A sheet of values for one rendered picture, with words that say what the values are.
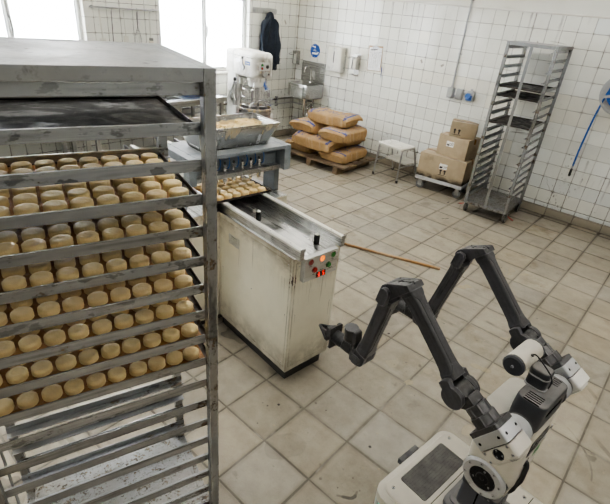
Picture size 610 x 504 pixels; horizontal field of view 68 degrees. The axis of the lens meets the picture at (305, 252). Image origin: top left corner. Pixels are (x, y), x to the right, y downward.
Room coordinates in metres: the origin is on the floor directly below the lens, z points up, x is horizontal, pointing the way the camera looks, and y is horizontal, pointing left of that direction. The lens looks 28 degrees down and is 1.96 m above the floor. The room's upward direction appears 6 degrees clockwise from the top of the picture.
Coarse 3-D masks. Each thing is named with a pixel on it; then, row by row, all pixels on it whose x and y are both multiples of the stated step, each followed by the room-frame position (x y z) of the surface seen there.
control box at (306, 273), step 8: (328, 248) 2.13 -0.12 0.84; (336, 248) 2.14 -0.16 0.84; (304, 256) 2.02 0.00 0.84; (312, 256) 2.03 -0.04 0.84; (320, 256) 2.06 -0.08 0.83; (328, 256) 2.10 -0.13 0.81; (336, 256) 2.15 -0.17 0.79; (304, 264) 1.99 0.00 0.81; (312, 264) 2.02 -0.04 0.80; (320, 264) 2.06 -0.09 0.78; (336, 264) 2.15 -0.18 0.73; (304, 272) 1.99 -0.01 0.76; (312, 272) 2.03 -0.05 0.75; (320, 272) 2.07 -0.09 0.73; (328, 272) 2.11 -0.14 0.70; (304, 280) 1.99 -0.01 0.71
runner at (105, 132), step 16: (32, 128) 0.88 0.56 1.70; (48, 128) 0.90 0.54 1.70; (64, 128) 0.91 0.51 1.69; (80, 128) 0.93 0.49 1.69; (96, 128) 0.95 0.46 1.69; (112, 128) 0.96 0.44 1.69; (128, 128) 0.98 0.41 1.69; (144, 128) 1.00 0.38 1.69; (160, 128) 1.02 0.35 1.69; (176, 128) 1.04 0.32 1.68; (192, 128) 1.06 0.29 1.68; (0, 144) 0.85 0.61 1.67
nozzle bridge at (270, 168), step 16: (176, 144) 2.60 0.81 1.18; (272, 144) 2.80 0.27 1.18; (288, 144) 2.83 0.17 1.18; (176, 160) 2.43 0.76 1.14; (224, 160) 2.59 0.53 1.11; (240, 160) 2.67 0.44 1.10; (256, 160) 2.75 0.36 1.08; (272, 160) 2.84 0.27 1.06; (288, 160) 2.83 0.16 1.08; (192, 176) 2.35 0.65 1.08; (224, 176) 2.53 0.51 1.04; (272, 176) 2.90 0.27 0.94
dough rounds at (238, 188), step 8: (200, 184) 2.66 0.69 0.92; (224, 184) 2.70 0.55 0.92; (232, 184) 2.72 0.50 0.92; (240, 184) 2.73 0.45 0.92; (248, 184) 2.77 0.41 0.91; (256, 184) 2.76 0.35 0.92; (200, 192) 2.58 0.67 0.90; (224, 192) 2.57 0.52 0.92; (232, 192) 2.60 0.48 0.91; (240, 192) 2.64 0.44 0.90; (248, 192) 2.61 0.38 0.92; (256, 192) 2.66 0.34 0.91
